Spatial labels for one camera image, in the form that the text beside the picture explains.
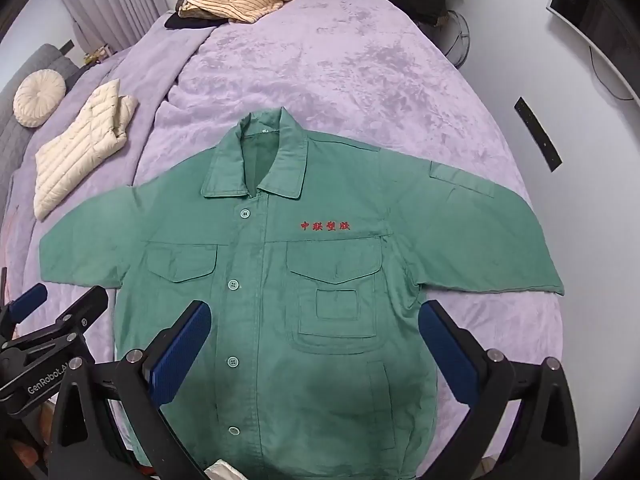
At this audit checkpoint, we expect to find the grey quilted sofa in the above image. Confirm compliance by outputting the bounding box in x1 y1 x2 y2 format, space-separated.
0 43 83 171

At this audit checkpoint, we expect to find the standing fan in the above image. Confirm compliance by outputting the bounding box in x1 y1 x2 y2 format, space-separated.
440 9 472 68

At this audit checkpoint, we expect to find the cream puffer vest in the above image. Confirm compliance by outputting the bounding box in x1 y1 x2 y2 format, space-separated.
33 79 139 220

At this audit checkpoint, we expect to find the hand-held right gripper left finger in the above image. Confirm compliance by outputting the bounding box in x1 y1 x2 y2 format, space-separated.
47 300 213 480

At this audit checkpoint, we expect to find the white cloth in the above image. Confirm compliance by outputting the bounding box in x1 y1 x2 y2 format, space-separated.
205 457 251 480

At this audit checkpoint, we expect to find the dark cloth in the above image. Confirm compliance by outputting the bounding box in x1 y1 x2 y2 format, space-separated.
164 10 221 31

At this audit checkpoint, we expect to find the round cream cushion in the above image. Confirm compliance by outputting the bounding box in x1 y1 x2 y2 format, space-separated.
13 70 67 127

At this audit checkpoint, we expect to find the wall monitor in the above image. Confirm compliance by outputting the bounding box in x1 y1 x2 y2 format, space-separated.
546 0 640 101

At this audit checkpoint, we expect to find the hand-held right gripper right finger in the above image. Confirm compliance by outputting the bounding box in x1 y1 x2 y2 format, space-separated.
417 300 583 480

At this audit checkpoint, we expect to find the purple plush blanket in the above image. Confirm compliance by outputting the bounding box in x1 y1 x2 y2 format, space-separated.
0 0 568 480

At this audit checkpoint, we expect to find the green work jacket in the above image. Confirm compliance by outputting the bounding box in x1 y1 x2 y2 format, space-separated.
39 106 565 480

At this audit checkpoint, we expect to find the black wall strip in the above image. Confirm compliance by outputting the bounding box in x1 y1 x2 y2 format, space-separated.
514 96 563 173

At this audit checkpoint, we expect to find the black cable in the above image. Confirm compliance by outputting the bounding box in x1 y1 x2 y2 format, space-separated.
590 47 635 101

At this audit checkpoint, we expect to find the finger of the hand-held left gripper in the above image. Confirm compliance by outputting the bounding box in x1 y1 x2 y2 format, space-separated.
0 282 49 344
30 285 109 347

